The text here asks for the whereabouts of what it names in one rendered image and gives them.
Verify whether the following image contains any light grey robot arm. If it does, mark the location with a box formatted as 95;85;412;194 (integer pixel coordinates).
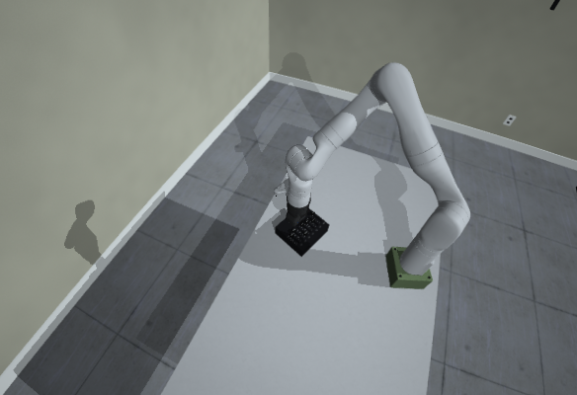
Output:
286;62;470;276

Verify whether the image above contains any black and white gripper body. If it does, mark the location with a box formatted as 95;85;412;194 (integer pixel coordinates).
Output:
274;178;311;226

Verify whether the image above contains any black lighting desk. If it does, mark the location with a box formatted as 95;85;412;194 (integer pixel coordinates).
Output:
276;209;329;257

